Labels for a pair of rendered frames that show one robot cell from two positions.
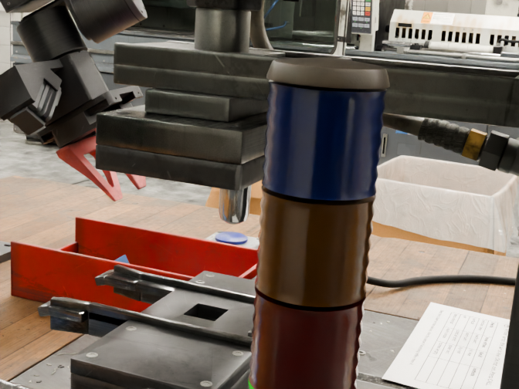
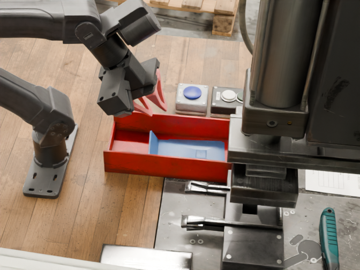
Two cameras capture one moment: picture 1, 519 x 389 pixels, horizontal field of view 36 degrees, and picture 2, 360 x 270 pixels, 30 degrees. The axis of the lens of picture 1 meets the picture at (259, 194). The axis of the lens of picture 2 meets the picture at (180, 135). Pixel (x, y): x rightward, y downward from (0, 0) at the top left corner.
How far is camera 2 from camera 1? 79 cm
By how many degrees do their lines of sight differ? 35
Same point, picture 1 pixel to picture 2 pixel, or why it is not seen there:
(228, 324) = (263, 215)
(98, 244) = (129, 121)
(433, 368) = (323, 174)
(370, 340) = not seen: hidden behind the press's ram
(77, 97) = (135, 84)
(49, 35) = (112, 53)
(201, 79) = (270, 163)
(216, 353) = (271, 239)
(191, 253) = (186, 123)
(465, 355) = not seen: hidden behind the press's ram
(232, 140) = (293, 196)
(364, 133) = not seen: outside the picture
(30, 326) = (134, 196)
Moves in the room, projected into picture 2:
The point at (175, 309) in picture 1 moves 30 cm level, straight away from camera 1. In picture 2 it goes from (237, 210) to (175, 99)
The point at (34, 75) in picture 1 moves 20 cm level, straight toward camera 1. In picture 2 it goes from (122, 92) to (185, 167)
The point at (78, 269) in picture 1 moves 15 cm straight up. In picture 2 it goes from (146, 160) to (145, 103)
